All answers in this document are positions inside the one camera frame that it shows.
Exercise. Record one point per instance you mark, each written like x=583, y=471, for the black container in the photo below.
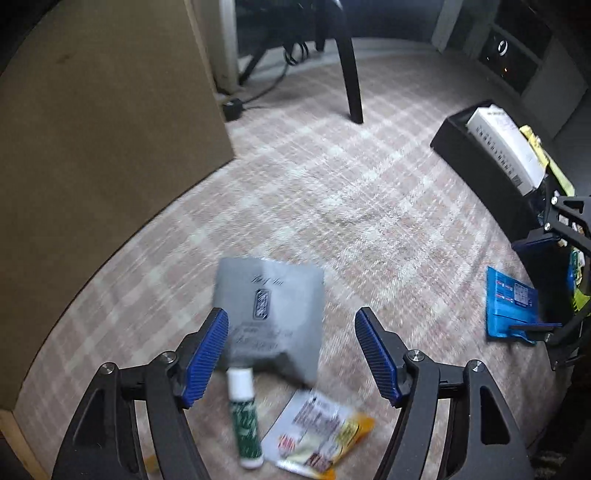
x=485, y=157

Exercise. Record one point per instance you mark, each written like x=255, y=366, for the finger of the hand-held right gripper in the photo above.
x=572, y=341
x=577, y=217

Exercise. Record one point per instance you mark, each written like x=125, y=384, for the white cardboard box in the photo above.
x=503, y=143

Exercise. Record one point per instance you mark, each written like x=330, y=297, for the yellow-green packet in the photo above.
x=579, y=286

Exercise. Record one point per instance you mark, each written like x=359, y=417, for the grey framed cabinet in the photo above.
x=517, y=50

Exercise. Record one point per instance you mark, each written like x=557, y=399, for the blue wipes packet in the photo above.
x=503, y=300

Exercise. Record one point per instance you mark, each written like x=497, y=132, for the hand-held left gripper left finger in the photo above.
x=205, y=355

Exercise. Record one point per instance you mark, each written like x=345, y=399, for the pine wood panel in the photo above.
x=11, y=429

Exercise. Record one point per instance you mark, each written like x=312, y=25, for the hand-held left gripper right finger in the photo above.
x=376, y=355

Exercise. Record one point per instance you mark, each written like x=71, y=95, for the white orange snack packet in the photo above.
x=318, y=429

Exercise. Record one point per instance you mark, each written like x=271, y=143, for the black tripod light stand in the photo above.
x=348, y=69

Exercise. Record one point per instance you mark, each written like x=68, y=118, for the grey pouch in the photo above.
x=277, y=295

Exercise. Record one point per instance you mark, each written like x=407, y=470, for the green white tube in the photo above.
x=247, y=424

